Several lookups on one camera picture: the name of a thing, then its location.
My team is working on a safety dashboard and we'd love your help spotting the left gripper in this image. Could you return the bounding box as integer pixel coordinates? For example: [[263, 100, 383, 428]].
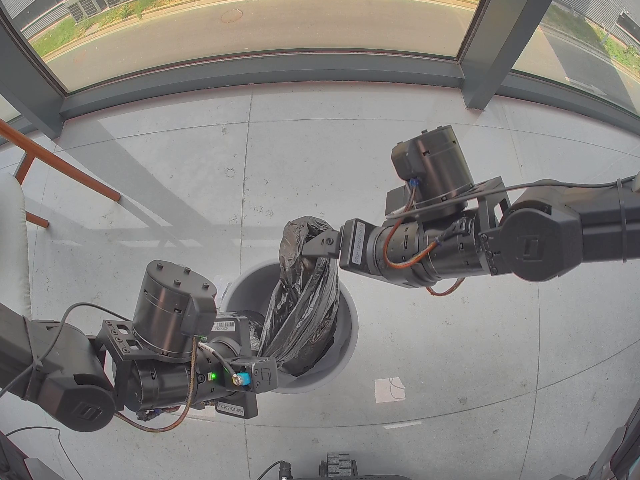
[[120, 312, 259, 420]]

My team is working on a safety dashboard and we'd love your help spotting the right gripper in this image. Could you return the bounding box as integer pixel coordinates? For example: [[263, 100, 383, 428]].
[[301, 213, 494, 289]]

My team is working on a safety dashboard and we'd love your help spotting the black plastic bag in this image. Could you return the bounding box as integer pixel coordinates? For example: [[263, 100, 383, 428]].
[[244, 215, 342, 377]]

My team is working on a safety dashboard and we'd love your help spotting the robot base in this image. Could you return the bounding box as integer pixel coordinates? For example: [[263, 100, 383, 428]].
[[300, 450, 416, 480]]

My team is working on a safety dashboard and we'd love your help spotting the white trash bin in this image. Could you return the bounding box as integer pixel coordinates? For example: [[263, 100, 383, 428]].
[[220, 262, 360, 395]]

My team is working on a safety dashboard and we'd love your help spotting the white cushioned wooden chair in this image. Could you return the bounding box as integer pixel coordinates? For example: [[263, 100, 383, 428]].
[[0, 118, 122, 321]]

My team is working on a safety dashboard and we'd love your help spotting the window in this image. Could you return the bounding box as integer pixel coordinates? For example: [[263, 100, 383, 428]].
[[0, 0, 640, 141]]

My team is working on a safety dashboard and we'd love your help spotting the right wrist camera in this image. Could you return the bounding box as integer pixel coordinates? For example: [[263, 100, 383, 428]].
[[384, 184, 418, 220]]

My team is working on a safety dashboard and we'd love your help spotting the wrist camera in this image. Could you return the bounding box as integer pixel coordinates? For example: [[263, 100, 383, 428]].
[[384, 184, 418, 220], [231, 357, 279, 395]]

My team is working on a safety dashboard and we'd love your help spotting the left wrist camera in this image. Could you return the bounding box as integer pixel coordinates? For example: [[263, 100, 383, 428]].
[[231, 357, 279, 395]]

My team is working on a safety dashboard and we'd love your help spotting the black cable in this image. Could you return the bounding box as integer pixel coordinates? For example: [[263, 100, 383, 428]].
[[0, 302, 135, 400], [0, 425, 85, 480], [256, 460, 292, 480], [387, 178, 640, 219]]

